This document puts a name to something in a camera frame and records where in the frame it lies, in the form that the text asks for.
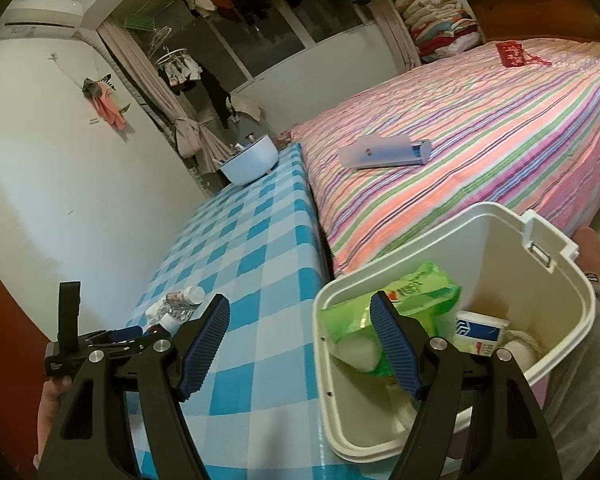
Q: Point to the clear plastic bottle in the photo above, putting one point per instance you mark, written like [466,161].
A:
[177,310]

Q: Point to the white air conditioner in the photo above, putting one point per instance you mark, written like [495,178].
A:
[40,17]

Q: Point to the wooden headboard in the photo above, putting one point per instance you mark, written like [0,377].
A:
[530,2]

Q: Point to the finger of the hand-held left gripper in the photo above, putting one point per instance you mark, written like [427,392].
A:
[135,349]
[125,332]

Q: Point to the black hanging garment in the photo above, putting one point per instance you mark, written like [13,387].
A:
[215,95]

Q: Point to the white plastic bin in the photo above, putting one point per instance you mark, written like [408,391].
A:
[505,250]

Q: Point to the translucent plastic box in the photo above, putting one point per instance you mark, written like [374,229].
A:
[385,152]

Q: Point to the light blue round container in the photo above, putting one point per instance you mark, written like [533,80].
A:
[250,165]

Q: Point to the person's left hand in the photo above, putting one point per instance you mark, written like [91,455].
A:
[50,410]

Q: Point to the red fabric pouch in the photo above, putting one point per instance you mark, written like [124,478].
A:
[512,54]

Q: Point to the round sock drying rack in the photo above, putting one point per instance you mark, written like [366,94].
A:
[180,67]

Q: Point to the white knitted cloth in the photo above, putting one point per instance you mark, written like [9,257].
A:
[522,350]

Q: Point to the beige hanging garment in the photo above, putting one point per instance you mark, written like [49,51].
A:
[247,106]

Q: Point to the striped bed sheet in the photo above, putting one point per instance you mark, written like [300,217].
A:
[455,160]

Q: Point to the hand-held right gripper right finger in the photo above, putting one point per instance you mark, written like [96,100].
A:
[395,345]

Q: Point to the green clothes hanger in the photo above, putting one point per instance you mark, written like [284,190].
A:
[142,25]

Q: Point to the beige curtain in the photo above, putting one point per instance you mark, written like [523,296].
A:
[150,85]

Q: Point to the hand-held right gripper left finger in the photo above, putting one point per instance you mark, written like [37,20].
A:
[205,345]

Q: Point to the stack of folded quilts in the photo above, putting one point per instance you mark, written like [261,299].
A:
[440,15]

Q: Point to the white tub with blue label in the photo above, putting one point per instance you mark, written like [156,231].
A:
[480,332]

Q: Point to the red wooden door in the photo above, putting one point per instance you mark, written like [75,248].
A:
[5,320]

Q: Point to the pink cloth on hook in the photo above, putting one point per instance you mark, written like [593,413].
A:
[107,102]

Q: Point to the bright green wipes packet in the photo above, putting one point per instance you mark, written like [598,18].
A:
[380,285]

